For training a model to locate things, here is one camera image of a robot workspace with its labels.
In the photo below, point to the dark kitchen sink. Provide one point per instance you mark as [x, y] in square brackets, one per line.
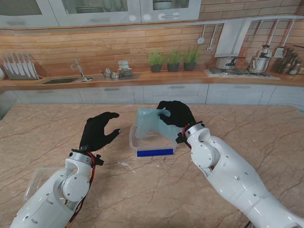
[60, 80]

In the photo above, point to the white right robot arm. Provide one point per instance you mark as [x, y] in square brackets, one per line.
[237, 180]

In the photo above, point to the knife block with knives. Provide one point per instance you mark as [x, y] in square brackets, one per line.
[20, 69]

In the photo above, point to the bowl inside cabinet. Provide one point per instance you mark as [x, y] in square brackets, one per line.
[162, 5]

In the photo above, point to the stack of plates with cups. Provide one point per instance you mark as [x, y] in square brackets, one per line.
[124, 70]

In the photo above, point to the steel kitchen faucet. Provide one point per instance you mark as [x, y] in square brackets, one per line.
[79, 69]

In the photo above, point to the grey glass-door wall cabinets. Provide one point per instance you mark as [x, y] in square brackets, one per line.
[99, 16]

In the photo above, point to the clear plastic crate blue clips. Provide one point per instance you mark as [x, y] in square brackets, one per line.
[154, 153]

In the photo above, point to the clear plastic lid blue label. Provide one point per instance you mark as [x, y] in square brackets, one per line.
[35, 180]

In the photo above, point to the plates stacked inside cabinet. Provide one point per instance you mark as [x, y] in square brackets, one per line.
[90, 10]

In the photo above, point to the grey base cabinets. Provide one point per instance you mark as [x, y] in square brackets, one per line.
[118, 95]

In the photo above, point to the wooden kitchen countertop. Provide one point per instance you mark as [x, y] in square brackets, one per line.
[166, 77]

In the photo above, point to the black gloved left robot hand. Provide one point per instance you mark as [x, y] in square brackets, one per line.
[95, 133]

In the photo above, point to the white zip tie scrap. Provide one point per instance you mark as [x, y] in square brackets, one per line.
[127, 165]

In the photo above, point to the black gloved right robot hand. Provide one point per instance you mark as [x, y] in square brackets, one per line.
[180, 114]

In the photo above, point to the clear plastic bag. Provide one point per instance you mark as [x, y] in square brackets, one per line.
[148, 122]

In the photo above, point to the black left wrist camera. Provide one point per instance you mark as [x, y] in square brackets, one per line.
[99, 160]

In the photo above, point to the small steel bowl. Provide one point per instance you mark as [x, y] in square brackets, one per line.
[107, 72]
[115, 74]

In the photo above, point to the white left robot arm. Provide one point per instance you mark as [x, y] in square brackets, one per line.
[54, 194]

